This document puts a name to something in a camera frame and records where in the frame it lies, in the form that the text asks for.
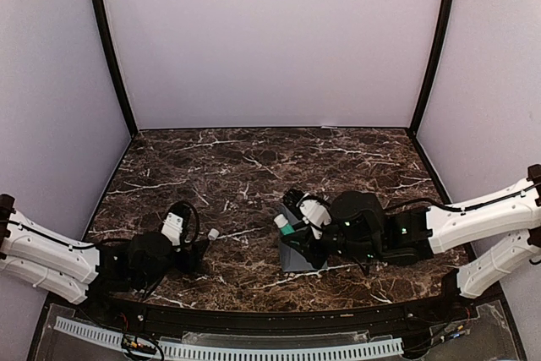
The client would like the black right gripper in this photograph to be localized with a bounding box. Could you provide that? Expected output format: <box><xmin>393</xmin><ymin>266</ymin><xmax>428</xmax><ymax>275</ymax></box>
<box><xmin>281</xmin><ymin>220</ymin><xmax>383</xmax><ymax>269</ymax></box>

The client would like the grey-blue paper envelope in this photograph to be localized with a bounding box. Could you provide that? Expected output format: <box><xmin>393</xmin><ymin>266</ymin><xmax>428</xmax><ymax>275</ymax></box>
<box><xmin>274</xmin><ymin>195</ymin><xmax>331</xmax><ymax>272</ymax></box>

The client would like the white glue stick cap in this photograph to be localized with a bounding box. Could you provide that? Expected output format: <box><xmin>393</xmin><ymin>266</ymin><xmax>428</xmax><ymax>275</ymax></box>
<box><xmin>208</xmin><ymin>228</ymin><xmax>220</xmax><ymax>241</ymax></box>

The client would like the green white glue stick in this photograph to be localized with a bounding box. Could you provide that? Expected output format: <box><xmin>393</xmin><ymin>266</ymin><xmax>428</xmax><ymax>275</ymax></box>
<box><xmin>274</xmin><ymin>214</ymin><xmax>295</xmax><ymax>236</ymax></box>

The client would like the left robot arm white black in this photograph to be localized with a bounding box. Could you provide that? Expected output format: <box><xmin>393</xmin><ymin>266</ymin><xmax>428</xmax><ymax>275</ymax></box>
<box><xmin>1</xmin><ymin>194</ymin><xmax>219</xmax><ymax>324</ymax></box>

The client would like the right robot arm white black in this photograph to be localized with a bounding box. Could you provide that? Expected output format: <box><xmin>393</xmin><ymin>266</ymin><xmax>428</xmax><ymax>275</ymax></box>
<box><xmin>274</xmin><ymin>164</ymin><xmax>540</xmax><ymax>322</ymax></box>

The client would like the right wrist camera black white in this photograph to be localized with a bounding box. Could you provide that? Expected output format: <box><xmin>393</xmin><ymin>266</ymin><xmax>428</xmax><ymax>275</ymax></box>
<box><xmin>282</xmin><ymin>189</ymin><xmax>331</xmax><ymax>240</ymax></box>

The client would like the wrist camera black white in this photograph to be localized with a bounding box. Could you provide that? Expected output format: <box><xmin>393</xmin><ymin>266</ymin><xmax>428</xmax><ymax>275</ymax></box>
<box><xmin>282</xmin><ymin>189</ymin><xmax>331</xmax><ymax>240</ymax></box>
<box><xmin>161</xmin><ymin>200</ymin><xmax>200</xmax><ymax>248</ymax></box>

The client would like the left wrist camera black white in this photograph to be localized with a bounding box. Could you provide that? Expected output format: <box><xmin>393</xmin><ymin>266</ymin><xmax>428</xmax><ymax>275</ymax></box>
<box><xmin>161</xmin><ymin>200</ymin><xmax>200</xmax><ymax>248</ymax></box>

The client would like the small circuit board with wires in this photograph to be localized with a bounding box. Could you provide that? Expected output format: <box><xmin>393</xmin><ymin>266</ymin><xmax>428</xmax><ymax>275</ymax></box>
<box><xmin>120</xmin><ymin>334</ymin><xmax>159</xmax><ymax>357</ymax></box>

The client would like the black front table rail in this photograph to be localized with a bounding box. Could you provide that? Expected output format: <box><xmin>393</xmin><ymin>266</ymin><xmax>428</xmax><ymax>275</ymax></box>
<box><xmin>83</xmin><ymin>271</ymin><xmax>470</xmax><ymax>336</ymax></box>

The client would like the grey slotted cable duct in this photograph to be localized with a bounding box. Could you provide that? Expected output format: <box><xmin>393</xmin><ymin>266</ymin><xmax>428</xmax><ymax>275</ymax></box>
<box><xmin>54</xmin><ymin>316</ymin><xmax>404</xmax><ymax>360</ymax></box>

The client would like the black left corner frame post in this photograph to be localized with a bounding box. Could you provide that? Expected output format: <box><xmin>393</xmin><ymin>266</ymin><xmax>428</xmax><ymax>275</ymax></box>
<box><xmin>91</xmin><ymin>0</ymin><xmax>139</xmax><ymax>138</ymax></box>

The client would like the black corner frame post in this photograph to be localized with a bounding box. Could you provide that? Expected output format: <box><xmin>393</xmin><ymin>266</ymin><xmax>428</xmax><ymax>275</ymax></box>
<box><xmin>408</xmin><ymin>0</ymin><xmax>453</xmax><ymax>139</ymax></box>
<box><xmin>91</xmin><ymin>0</ymin><xmax>139</xmax><ymax>138</ymax></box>

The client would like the black right corner frame post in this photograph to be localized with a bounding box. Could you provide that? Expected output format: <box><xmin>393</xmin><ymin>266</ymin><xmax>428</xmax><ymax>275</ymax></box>
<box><xmin>408</xmin><ymin>0</ymin><xmax>453</xmax><ymax>139</ymax></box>

